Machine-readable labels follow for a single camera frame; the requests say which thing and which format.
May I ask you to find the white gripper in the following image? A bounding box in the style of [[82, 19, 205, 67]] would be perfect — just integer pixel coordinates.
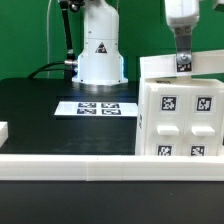
[[164, 0, 200, 65]]

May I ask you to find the white cabinet top block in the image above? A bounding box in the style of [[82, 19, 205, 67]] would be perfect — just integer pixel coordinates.
[[140, 50, 224, 78]]

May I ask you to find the white cabinet body box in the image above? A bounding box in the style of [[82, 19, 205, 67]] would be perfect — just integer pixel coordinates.
[[135, 78, 224, 156]]

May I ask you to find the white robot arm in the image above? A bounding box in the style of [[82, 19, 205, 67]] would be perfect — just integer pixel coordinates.
[[72, 0, 199, 87]]

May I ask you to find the white marker sheet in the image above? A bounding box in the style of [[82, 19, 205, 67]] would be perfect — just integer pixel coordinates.
[[54, 101, 138, 117]]

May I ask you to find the black cable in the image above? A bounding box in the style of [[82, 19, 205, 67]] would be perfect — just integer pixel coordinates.
[[27, 61, 73, 80]]

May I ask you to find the white fence frame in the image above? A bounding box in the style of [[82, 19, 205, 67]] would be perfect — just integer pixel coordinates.
[[0, 120, 224, 183]]

